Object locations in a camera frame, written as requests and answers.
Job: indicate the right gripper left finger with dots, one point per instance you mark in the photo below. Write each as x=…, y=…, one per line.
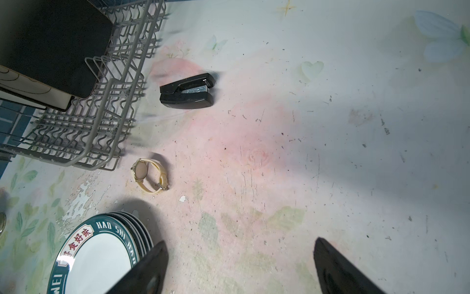
x=147, y=277

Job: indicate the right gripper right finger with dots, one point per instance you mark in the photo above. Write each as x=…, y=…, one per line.
x=337, y=275

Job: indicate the green rim round plate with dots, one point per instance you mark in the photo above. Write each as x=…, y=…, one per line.
x=145, y=240

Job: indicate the black square plate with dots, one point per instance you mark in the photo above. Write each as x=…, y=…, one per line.
x=48, y=41

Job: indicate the black stapler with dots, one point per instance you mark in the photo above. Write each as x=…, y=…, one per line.
x=189, y=93

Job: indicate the floral square plate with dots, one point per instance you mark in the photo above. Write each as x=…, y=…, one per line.
x=20, y=89

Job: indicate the grey wire dish rack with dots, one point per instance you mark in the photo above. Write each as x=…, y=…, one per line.
x=89, y=133

